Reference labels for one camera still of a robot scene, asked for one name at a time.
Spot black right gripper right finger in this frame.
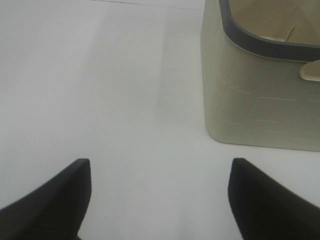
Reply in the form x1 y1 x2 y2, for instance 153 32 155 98
227 158 320 240

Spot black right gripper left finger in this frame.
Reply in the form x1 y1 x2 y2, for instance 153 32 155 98
0 158 92 240

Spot beige fabric storage bin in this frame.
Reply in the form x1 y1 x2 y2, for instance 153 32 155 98
200 0 320 151

